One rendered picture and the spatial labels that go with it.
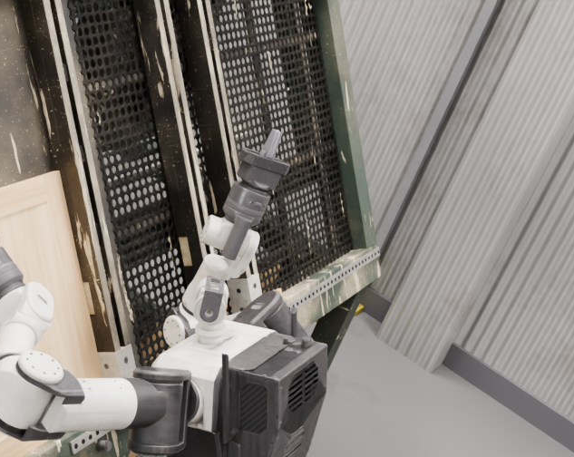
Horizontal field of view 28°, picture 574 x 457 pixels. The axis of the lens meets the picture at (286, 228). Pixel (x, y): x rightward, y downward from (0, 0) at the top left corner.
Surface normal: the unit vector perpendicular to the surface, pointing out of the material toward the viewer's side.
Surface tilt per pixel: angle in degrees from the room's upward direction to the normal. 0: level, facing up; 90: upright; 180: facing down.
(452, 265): 90
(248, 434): 90
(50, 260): 56
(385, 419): 0
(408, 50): 90
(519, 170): 90
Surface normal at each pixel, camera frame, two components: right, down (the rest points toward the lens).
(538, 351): -0.51, 0.22
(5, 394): -0.51, 0.00
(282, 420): 0.88, 0.14
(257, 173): 0.49, 0.37
